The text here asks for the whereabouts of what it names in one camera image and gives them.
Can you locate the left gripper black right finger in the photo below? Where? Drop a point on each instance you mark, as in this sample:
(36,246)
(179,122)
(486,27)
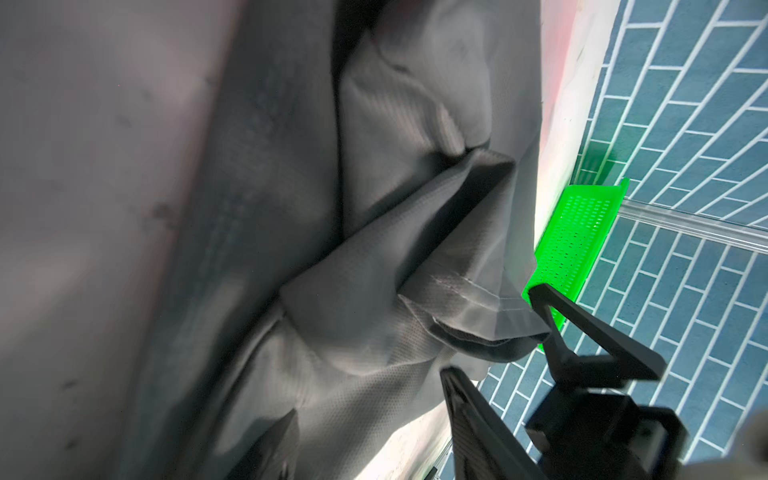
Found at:
(483,447)

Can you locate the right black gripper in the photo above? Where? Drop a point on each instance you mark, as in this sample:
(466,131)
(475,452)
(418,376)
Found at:
(606,435)

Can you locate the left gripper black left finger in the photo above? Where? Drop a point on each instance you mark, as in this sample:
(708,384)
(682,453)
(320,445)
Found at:
(274,455)

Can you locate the grey t shirt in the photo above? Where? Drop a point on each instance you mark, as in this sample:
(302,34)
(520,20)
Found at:
(364,217)

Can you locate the green plastic basket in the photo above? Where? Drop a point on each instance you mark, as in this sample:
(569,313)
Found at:
(575,236)

